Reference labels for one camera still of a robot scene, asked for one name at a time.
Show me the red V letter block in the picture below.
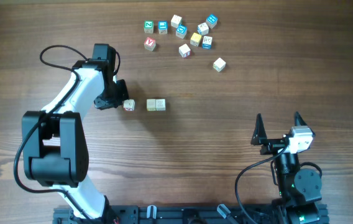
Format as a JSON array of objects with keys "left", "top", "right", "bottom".
[{"left": 144, "top": 37, "right": 156, "bottom": 51}]

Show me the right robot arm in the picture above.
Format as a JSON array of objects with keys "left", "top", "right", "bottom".
[{"left": 251, "top": 112, "right": 322, "bottom": 223}]

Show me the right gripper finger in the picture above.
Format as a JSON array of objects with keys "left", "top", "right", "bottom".
[
  {"left": 250, "top": 113, "right": 267, "bottom": 146},
  {"left": 294, "top": 111, "right": 315, "bottom": 136}
]

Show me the red I side block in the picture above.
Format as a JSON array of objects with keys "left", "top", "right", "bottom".
[{"left": 178, "top": 44, "right": 191, "bottom": 58}]

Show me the blue D letter block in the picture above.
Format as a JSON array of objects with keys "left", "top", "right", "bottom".
[{"left": 176, "top": 25, "right": 187, "bottom": 39}]

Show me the blue H letter block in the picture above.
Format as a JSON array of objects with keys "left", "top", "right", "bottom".
[{"left": 202, "top": 36, "right": 213, "bottom": 49}]

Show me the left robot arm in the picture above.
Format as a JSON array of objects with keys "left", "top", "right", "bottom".
[{"left": 14, "top": 44, "right": 129, "bottom": 223}]

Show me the green N letter block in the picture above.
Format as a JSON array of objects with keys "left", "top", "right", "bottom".
[{"left": 144, "top": 20, "right": 154, "bottom": 34}]

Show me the red A side block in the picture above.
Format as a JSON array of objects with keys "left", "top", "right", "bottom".
[{"left": 123, "top": 99, "right": 135, "bottom": 111}]

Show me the yellow top block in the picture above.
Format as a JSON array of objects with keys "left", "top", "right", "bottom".
[{"left": 190, "top": 32, "right": 202, "bottom": 47}]

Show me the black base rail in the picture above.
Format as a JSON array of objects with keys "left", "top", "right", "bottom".
[{"left": 52, "top": 203, "right": 329, "bottom": 224}]

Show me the plain wooden green block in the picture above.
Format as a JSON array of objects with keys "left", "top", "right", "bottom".
[{"left": 147, "top": 99, "right": 157, "bottom": 111}]

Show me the blue edged picture block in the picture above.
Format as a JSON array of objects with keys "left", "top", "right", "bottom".
[{"left": 197, "top": 22, "right": 209, "bottom": 35}]

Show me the plain top wooden block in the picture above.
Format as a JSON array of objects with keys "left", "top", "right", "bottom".
[{"left": 171, "top": 14, "right": 182, "bottom": 28}]

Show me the right black cable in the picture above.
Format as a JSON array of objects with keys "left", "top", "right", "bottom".
[{"left": 234, "top": 143, "right": 290, "bottom": 224}]

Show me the plain Z wooden block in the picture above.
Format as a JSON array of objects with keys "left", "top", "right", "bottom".
[{"left": 155, "top": 99, "right": 166, "bottom": 111}]

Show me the blue top far block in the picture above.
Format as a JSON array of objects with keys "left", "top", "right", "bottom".
[{"left": 206, "top": 14, "right": 218, "bottom": 29}]

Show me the yellow turtle picture block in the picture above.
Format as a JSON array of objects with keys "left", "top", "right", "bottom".
[{"left": 213, "top": 57, "right": 226, "bottom": 72}]

